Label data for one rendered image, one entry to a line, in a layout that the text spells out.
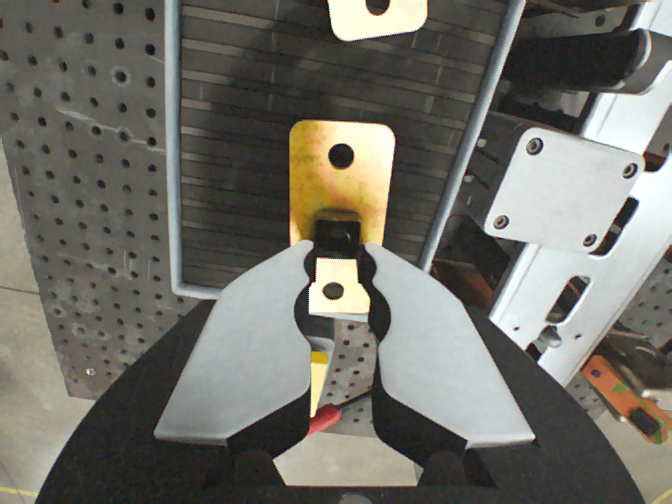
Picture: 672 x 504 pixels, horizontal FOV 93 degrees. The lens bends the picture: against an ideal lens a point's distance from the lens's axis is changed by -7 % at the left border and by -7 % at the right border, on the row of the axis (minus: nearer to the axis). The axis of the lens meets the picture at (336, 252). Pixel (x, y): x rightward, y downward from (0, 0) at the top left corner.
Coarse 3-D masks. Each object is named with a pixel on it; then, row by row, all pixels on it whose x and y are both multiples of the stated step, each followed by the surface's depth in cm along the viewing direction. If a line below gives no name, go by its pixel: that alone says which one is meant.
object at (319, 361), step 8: (312, 352) 24; (312, 360) 23; (320, 360) 23; (312, 368) 23; (320, 368) 23; (312, 376) 23; (320, 376) 23; (312, 384) 24; (320, 384) 24; (312, 392) 24; (320, 392) 25; (312, 400) 25; (312, 408) 25; (312, 416) 26
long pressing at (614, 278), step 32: (608, 96) 29; (640, 96) 29; (576, 128) 32; (608, 128) 31; (640, 128) 31; (640, 192) 34; (640, 224) 36; (512, 256) 39; (544, 256) 38; (576, 256) 38; (608, 256) 38; (640, 256) 38; (512, 288) 39; (544, 288) 40; (608, 288) 40; (512, 320) 42; (544, 320) 42; (576, 320) 43; (608, 320) 43; (544, 352) 46; (576, 352) 45
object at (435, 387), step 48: (384, 288) 10; (432, 288) 10; (384, 336) 8; (432, 336) 8; (384, 384) 7; (432, 384) 7; (480, 384) 7; (384, 432) 7; (432, 432) 6; (480, 432) 6; (528, 432) 6
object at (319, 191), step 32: (320, 128) 12; (352, 128) 12; (384, 128) 12; (320, 160) 13; (384, 160) 13; (320, 192) 13; (352, 192) 13; (384, 192) 13; (320, 224) 13; (352, 224) 13; (320, 256) 14; (352, 256) 14; (320, 288) 15; (352, 288) 15
